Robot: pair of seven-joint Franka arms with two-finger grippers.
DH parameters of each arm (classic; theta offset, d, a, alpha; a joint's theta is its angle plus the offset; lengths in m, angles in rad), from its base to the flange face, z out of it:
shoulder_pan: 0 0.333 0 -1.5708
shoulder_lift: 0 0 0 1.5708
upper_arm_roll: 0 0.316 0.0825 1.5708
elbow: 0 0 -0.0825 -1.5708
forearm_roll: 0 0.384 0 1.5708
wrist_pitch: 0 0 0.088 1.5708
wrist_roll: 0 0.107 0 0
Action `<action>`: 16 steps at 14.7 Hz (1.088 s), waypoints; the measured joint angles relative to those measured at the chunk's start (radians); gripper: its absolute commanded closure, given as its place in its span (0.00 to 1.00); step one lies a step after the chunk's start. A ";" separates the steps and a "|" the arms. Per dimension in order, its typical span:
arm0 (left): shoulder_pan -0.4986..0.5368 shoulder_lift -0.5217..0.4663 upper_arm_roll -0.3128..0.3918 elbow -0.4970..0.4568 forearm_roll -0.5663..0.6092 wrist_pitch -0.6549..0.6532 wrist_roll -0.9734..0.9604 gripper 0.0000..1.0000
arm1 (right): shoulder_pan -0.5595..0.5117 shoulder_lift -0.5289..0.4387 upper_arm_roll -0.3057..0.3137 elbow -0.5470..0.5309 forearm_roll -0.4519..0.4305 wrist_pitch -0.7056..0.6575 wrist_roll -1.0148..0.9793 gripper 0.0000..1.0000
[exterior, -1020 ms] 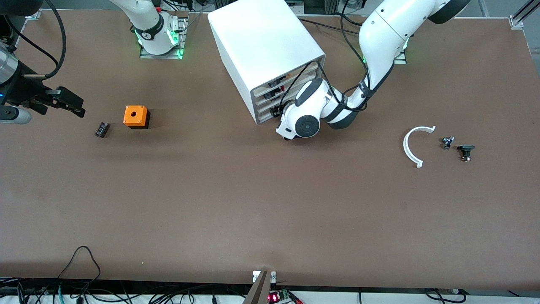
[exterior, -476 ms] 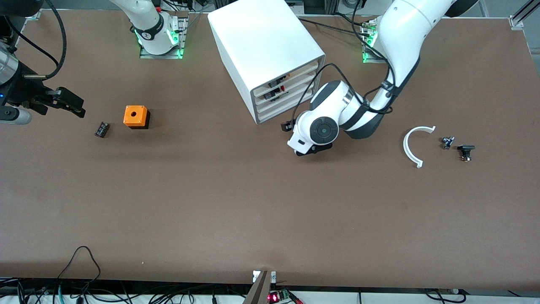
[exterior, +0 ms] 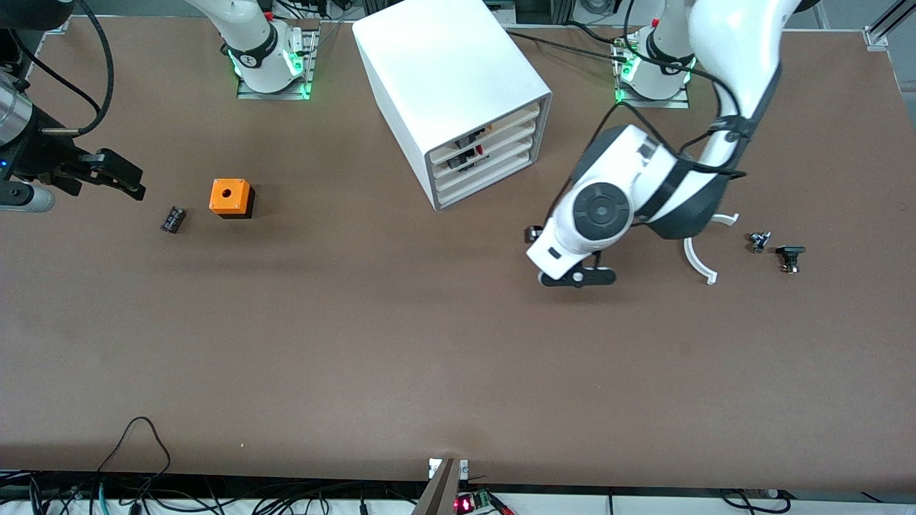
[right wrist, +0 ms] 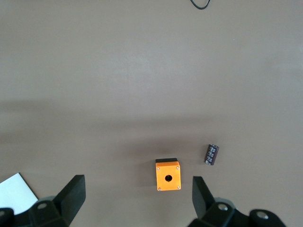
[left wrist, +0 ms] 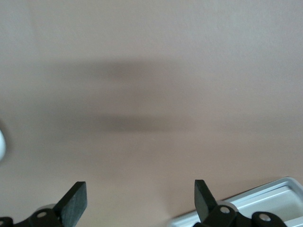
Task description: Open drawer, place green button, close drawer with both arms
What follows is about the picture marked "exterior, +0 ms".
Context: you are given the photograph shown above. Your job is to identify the orange box with hole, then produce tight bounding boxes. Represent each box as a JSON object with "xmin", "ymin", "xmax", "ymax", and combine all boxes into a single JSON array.
[{"xmin": 209, "ymin": 179, "xmax": 255, "ymax": 220}]

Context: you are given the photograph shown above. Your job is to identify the grey metal bracket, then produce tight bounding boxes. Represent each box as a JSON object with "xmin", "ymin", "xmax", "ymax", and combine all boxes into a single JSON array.
[{"xmin": 411, "ymin": 458, "xmax": 460, "ymax": 515}]

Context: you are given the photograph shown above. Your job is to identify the black cable under table edge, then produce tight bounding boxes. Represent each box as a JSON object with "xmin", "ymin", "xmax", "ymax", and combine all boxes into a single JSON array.
[{"xmin": 719, "ymin": 489, "xmax": 788, "ymax": 515}]

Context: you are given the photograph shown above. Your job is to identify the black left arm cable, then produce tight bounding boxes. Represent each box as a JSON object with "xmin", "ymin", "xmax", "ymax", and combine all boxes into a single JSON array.
[{"xmin": 547, "ymin": 0, "xmax": 749, "ymax": 230}]

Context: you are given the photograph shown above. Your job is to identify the tangled black cables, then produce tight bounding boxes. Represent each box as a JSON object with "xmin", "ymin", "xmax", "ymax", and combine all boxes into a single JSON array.
[{"xmin": 0, "ymin": 469, "xmax": 430, "ymax": 515}]

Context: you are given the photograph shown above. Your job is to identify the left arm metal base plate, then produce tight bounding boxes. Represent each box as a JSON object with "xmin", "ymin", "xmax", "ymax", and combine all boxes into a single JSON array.
[{"xmin": 613, "ymin": 32, "xmax": 691, "ymax": 109}]

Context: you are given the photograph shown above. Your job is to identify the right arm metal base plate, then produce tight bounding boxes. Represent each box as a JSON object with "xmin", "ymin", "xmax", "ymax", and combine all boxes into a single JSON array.
[{"xmin": 236, "ymin": 29, "xmax": 320, "ymax": 101}]

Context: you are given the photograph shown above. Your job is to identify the black looped cable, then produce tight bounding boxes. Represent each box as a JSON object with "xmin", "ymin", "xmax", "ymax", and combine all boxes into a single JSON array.
[{"xmin": 97, "ymin": 417, "xmax": 172, "ymax": 494}]

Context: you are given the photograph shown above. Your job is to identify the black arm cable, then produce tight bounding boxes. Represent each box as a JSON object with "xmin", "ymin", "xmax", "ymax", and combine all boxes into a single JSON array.
[
  {"xmin": 547, "ymin": 0, "xmax": 749, "ymax": 230},
  {"xmin": 14, "ymin": 0, "xmax": 115, "ymax": 137}
]

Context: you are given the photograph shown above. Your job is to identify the white curved plastic arc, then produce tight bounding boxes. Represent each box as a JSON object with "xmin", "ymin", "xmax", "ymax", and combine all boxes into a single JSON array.
[{"xmin": 683, "ymin": 213, "xmax": 740, "ymax": 285}]

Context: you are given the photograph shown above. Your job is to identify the circuit board with red light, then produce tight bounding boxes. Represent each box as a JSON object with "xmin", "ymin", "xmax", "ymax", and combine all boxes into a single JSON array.
[{"xmin": 454, "ymin": 490, "xmax": 494, "ymax": 514}]

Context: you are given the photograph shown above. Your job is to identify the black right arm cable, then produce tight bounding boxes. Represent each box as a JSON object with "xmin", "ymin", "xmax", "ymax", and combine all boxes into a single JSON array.
[{"xmin": 14, "ymin": 0, "xmax": 115, "ymax": 137}]

